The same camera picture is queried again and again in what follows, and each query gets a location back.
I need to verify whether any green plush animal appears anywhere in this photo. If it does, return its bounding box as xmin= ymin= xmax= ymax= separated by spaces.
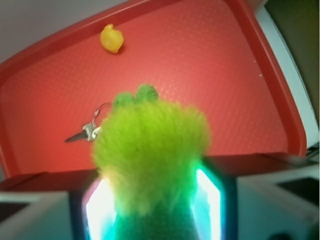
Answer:
xmin=92 ymin=84 xmax=211 ymax=240

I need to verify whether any red plastic tray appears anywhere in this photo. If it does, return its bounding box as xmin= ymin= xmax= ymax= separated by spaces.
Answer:
xmin=0 ymin=0 xmax=307 ymax=178

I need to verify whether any silver key bunch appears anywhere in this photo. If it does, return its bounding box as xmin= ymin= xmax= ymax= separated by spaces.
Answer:
xmin=64 ymin=102 xmax=112 ymax=143

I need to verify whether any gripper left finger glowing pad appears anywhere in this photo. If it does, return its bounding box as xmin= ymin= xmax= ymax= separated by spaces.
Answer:
xmin=0 ymin=170 xmax=116 ymax=240

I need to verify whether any yellow rubber duck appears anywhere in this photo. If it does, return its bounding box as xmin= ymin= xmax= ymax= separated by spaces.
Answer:
xmin=99 ymin=23 xmax=124 ymax=54

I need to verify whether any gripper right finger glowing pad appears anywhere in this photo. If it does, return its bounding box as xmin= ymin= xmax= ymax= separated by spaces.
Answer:
xmin=192 ymin=153 xmax=320 ymax=240

